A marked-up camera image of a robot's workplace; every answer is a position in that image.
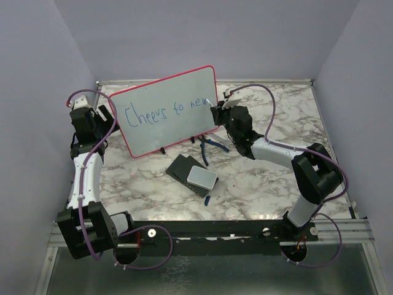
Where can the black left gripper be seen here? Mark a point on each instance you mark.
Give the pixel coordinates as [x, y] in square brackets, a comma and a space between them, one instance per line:
[109, 118]

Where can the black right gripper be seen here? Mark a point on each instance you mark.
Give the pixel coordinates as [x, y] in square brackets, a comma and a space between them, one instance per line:
[217, 114]

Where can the pink framed whiteboard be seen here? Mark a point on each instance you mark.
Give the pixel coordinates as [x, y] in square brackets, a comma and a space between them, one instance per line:
[167, 111]

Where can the blue marker cap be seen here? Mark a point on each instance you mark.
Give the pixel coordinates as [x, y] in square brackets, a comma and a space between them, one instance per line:
[207, 199]

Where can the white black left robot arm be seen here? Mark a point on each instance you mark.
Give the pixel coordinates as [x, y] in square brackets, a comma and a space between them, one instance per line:
[86, 226]

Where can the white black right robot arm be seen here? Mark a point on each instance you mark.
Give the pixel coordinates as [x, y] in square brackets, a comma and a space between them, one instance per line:
[315, 173]

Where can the silver open-end wrench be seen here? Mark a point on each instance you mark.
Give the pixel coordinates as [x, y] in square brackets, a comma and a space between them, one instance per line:
[219, 139]

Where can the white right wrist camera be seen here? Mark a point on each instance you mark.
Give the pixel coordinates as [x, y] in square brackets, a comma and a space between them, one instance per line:
[230, 99]

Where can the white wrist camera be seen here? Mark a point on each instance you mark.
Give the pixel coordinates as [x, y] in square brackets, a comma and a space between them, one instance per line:
[80, 102]
[230, 99]

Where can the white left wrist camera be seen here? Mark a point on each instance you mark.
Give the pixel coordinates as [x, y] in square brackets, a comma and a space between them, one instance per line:
[80, 102]

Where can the aluminium table edge frame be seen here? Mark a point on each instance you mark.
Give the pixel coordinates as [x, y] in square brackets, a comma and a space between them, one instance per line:
[247, 189]

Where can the black front mounting rail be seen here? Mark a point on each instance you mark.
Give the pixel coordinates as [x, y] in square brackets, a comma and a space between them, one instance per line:
[215, 238]

